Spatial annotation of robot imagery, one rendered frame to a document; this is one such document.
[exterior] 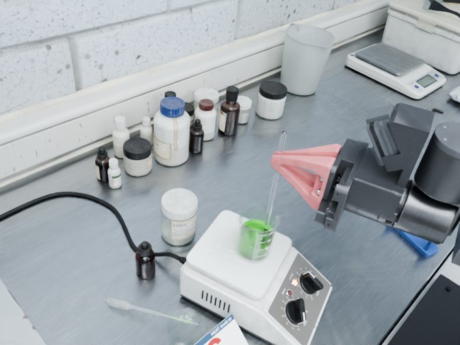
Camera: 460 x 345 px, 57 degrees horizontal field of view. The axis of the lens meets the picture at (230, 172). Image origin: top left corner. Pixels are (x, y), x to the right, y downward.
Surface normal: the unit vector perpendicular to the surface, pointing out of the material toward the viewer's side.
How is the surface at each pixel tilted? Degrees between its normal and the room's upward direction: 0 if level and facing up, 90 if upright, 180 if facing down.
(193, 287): 90
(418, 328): 2
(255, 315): 90
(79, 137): 90
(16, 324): 0
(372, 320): 0
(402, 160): 90
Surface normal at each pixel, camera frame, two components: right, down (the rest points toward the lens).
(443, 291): 0.07, -0.77
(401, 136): -0.45, 0.54
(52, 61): 0.71, 0.51
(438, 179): -0.68, 0.43
